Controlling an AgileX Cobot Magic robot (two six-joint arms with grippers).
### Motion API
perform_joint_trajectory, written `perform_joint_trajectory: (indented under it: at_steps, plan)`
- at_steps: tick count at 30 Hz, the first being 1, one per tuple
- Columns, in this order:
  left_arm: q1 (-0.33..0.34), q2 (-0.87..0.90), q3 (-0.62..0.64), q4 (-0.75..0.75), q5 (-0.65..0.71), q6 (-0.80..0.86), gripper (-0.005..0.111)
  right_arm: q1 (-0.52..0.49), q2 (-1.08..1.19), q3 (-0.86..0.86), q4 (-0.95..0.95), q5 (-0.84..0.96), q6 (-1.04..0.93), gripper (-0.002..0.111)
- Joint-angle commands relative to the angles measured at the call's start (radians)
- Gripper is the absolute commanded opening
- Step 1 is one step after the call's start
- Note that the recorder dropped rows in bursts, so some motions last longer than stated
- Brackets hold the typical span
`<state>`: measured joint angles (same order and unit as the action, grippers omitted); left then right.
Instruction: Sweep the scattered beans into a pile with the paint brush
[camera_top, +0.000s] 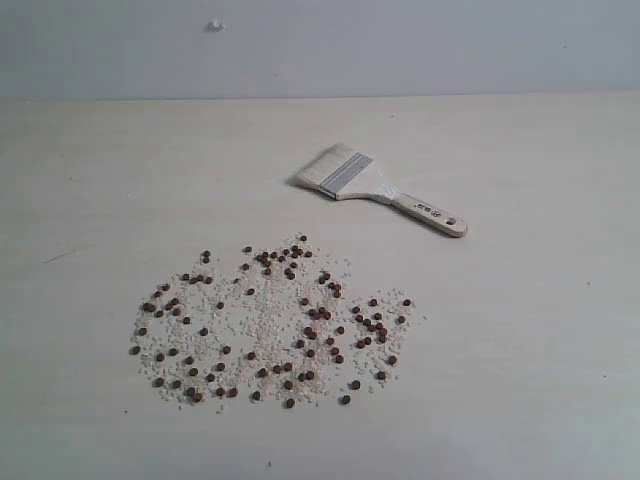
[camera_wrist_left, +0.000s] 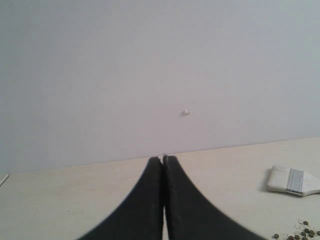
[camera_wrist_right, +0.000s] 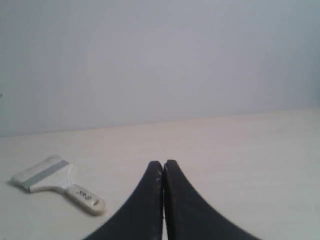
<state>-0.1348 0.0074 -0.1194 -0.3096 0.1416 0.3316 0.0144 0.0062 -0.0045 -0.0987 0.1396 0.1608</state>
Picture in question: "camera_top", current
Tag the pile of rice and pellets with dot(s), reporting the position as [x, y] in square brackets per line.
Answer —
[276, 324]

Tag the wooden paint brush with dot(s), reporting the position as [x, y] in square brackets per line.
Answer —
[342, 173]

